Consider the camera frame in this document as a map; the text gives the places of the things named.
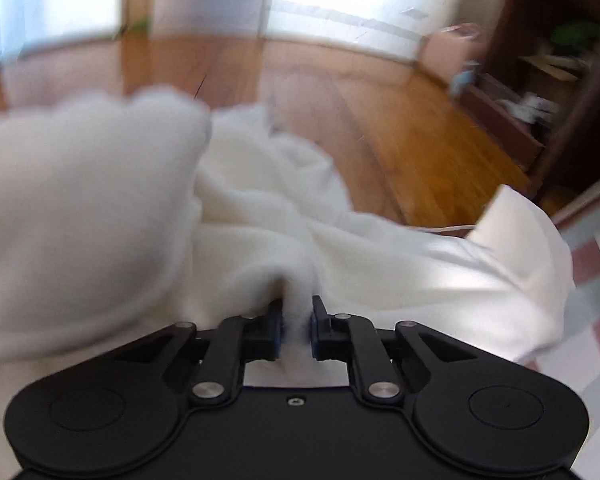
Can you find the white items on shelf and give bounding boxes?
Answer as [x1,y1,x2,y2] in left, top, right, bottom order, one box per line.
[500,91,561,124]

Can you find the white drawer cabinet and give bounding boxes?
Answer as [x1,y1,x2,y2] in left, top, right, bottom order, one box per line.
[265,0,462,64]

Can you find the dark wooden shelf cabinet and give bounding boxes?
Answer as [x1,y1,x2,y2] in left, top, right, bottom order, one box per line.
[460,0,600,206]

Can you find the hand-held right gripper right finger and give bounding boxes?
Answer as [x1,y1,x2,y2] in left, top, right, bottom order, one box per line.
[308,295,484,406]

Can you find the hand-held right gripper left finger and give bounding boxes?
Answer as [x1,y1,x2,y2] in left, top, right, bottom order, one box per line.
[114,299,286,408]

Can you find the white fleece garment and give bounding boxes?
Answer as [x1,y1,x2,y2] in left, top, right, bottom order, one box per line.
[0,85,577,436]

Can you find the small blue item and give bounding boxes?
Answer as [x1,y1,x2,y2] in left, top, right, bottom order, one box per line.
[450,60,481,99]

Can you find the checked blanket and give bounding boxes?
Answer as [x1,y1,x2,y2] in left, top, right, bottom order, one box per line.
[522,165,600,480]

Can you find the pink box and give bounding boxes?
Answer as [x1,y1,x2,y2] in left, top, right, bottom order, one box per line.
[420,25,487,97]

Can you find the cardboard box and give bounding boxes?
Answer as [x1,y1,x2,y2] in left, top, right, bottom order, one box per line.
[122,0,154,36]

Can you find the green plant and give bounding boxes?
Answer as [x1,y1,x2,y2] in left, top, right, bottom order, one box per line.
[550,20,600,57]

